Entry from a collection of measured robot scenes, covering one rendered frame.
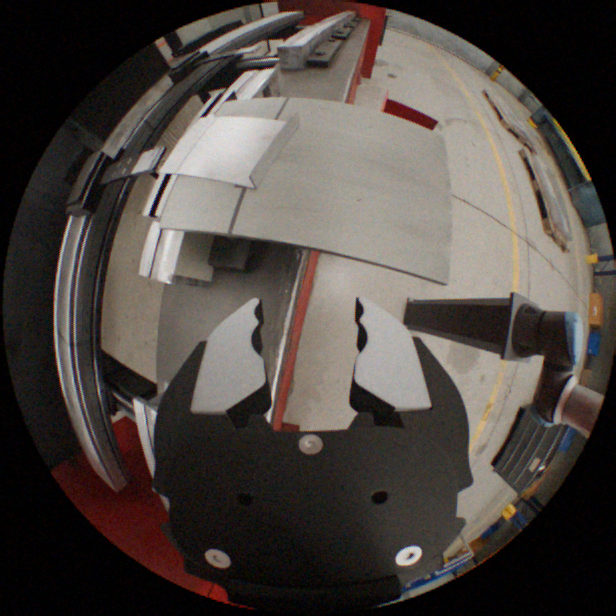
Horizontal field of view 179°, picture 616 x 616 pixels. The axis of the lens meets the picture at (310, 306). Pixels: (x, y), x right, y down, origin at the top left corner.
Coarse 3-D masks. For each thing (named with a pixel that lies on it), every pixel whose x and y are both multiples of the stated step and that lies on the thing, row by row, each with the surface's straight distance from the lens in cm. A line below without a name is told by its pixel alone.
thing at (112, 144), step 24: (144, 48) 23; (120, 72) 21; (144, 72) 23; (168, 72) 25; (96, 96) 20; (120, 96) 21; (144, 96) 23; (72, 120) 18; (96, 120) 19; (120, 120) 20; (96, 144) 20; (120, 144) 21
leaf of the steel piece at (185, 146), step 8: (200, 120) 29; (208, 120) 28; (192, 128) 29; (200, 128) 28; (208, 128) 27; (184, 136) 28; (192, 136) 27; (200, 136) 26; (184, 144) 27; (192, 144) 26; (176, 152) 27; (184, 152) 26; (168, 160) 27; (176, 160) 26; (168, 168) 26; (176, 168) 25
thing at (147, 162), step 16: (96, 160) 41; (112, 160) 42; (128, 160) 35; (144, 160) 31; (160, 160) 29; (80, 176) 46; (96, 176) 40; (112, 176) 36; (128, 176) 32; (80, 192) 40; (96, 192) 40; (80, 208) 39; (96, 208) 40
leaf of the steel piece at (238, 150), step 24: (216, 120) 28; (240, 120) 26; (264, 120) 24; (288, 120) 21; (216, 144) 24; (240, 144) 22; (264, 144) 21; (192, 168) 23; (216, 168) 21; (240, 168) 20; (264, 168) 19
